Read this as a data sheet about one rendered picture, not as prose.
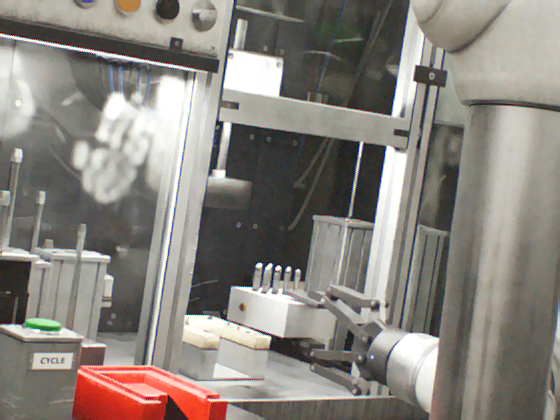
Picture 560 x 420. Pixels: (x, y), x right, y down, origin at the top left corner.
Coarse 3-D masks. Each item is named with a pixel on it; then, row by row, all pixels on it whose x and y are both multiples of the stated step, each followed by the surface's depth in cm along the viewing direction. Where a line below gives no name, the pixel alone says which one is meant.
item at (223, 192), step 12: (228, 132) 195; (228, 144) 195; (216, 156) 195; (216, 168) 195; (216, 180) 192; (228, 180) 193; (240, 180) 196; (204, 192) 191; (216, 192) 192; (228, 192) 194; (240, 192) 195; (204, 204) 191; (216, 204) 193; (228, 204) 194; (240, 204) 195
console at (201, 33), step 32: (0, 0) 145; (32, 0) 147; (64, 0) 150; (96, 0) 152; (128, 0) 154; (160, 0) 158; (192, 0) 161; (224, 0) 164; (96, 32) 153; (128, 32) 156; (160, 32) 159; (192, 32) 162
